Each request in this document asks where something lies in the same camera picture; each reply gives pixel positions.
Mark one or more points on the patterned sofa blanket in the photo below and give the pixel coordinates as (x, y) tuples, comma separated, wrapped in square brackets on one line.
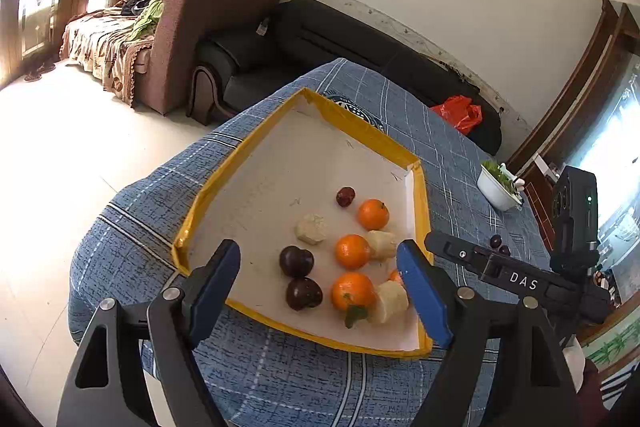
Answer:
[(114, 44)]

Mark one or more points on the green lettuce leaves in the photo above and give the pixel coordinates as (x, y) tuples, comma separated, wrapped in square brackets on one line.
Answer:
[(502, 175)]

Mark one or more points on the sugarcane piece octagonal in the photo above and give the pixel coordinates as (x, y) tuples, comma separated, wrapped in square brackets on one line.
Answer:
[(311, 229)]

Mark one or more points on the black sofa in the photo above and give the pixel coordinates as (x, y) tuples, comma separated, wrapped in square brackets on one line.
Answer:
[(236, 68)]

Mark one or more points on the white bowl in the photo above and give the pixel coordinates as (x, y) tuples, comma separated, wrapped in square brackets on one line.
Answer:
[(496, 194)]

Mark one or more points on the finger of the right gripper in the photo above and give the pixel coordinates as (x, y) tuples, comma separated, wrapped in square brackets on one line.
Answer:
[(566, 290)]

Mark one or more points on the red date fruit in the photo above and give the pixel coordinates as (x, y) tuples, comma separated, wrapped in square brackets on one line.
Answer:
[(345, 196)]

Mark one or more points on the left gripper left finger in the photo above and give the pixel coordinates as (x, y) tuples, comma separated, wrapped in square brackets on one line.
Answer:
[(106, 385)]

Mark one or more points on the large orange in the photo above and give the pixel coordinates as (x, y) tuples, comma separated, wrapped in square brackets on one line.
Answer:
[(352, 289)]

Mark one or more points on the sugarcane piece long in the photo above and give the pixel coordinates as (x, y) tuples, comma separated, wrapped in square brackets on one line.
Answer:
[(391, 299)]

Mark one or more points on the blue plaid tablecloth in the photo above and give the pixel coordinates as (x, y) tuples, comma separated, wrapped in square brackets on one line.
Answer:
[(259, 376)]

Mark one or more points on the small orange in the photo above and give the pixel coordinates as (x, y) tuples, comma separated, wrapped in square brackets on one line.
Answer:
[(395, 277), (352, 251)]

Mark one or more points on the brown armchair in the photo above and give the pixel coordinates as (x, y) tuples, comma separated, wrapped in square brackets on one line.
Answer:
[(166, 84)]

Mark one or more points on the yellow cardboard tray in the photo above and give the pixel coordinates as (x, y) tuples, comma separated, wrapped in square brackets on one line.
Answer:
[(299, 179)]

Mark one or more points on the red plastic bag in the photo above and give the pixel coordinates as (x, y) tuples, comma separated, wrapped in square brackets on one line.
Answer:
[(460, 112)]

